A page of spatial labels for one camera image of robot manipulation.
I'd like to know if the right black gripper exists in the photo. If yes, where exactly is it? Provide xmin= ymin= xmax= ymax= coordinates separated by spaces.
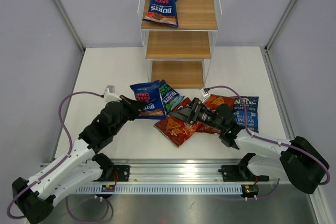
xmin=170 ymin=97 xmax=225 ymax=132

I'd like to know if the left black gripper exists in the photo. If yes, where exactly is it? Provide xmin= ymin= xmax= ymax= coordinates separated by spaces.
xmin=111 ymin=95 xmax=146 ymax=136

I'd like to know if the Burts spicy chilli bag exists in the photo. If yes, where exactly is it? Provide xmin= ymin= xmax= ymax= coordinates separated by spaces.
xmin=130 ymin=80 xmax=166 ymax=120
xmin=142 ymin=0 xmax=179 ymax=27

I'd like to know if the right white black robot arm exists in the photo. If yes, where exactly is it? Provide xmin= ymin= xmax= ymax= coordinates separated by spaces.
xmin=169 ymin=98 xmax=330 ymax=194

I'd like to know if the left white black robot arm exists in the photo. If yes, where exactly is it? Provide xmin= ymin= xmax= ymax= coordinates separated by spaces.
xmin=12 ymin=94 xmax=146 ymax=223

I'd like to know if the Burts sea salt vinegar bag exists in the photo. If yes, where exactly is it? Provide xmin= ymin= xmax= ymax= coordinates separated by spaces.
xmin=159 ymin=80 xmax=184 ymax=114

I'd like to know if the large red Doritos bag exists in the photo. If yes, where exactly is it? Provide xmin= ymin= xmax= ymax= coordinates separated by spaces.
xmin=153 ymin=97 xmax=203 ymax=148

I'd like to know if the small red Doritos bag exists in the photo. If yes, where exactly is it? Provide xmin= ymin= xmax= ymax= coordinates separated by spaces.
xmin=196 ymin=94 xmax=236 ymax=134

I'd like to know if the Kettle sea salt vinegar bag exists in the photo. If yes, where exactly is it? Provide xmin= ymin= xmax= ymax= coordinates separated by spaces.
xmin=232 ymin=96 xmax=259 ymax=133

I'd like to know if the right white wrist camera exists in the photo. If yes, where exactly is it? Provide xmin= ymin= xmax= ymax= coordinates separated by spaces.
xmin=200 ymin=87 xmax=211 ymax=103

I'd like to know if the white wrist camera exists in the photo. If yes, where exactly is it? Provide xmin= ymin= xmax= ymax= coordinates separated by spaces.
xmin=200 ymin=87 xmax=211 ymax=103
xmin=102 ymin=85 xmax=121 ymax=103

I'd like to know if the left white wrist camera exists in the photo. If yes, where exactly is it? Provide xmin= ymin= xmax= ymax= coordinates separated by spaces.
xmin=102 ymin=85 xmax=121 ymax=103

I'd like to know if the white wire wooden shelf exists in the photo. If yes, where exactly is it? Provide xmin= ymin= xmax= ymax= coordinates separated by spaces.
xmin=137 ymin=0 xmax=222 ymax=88

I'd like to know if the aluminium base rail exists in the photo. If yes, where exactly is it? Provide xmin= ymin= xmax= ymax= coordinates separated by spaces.
xmin=112 ymin=156 xmax=289 ymax=184

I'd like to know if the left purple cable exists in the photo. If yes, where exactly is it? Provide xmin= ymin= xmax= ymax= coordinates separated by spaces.
xmin=7 ymin=91 xmax=104 ymax=219

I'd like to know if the white slotted cable duct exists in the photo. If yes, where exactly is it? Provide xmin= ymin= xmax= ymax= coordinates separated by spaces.
xmin=75 ymin=184 xmax=242 ymax=195

